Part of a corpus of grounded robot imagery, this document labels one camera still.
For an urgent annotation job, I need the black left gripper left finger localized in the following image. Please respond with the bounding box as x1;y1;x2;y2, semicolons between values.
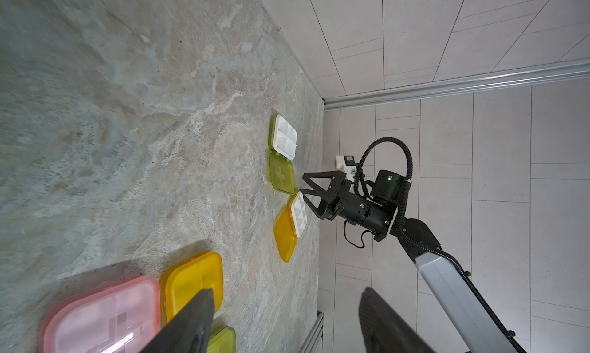
141;289;215;353

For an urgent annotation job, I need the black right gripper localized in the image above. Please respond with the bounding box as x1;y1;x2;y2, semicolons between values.
301;170;399;242

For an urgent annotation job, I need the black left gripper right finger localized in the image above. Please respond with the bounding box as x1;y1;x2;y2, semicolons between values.
358;287;434;353

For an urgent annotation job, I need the green pillbox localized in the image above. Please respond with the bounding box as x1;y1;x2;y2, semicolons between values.
207;326;236;353
268;114;297;195

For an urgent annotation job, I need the small yellow pillbox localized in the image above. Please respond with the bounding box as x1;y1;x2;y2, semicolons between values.
160;251;224;326

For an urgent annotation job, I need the pink pillbox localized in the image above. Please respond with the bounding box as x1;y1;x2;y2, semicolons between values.
39;276;161;352

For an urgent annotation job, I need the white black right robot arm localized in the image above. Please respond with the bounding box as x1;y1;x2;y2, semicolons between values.
302;137;524;352

